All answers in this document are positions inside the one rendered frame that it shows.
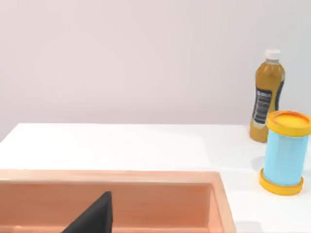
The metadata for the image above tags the shallow salmon-coloured box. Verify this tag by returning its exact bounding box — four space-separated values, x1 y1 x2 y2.
0 169 237 233

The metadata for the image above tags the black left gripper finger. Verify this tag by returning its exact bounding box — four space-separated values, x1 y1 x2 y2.
61 191 114 233

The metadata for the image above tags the light blue and yellow can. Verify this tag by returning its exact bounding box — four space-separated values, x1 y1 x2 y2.
259 110 311 196

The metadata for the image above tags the amber bottle with white cap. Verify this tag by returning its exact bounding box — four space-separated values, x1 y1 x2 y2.
249 49 286 144

